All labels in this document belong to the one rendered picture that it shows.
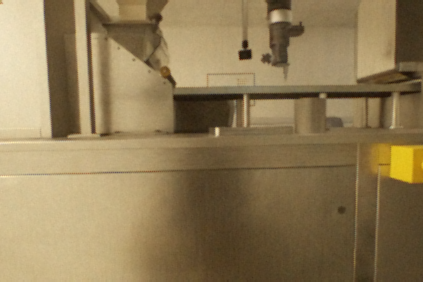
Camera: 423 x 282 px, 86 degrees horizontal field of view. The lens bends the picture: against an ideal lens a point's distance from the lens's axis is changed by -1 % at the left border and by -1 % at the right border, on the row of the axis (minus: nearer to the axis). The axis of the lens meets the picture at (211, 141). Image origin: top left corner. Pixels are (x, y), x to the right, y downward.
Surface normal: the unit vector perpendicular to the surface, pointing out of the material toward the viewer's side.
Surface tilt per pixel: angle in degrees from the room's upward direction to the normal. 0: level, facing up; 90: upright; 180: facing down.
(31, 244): 90
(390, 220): 90
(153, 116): 90
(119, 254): 90
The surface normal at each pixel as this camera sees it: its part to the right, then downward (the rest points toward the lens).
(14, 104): 0.04, 0.07
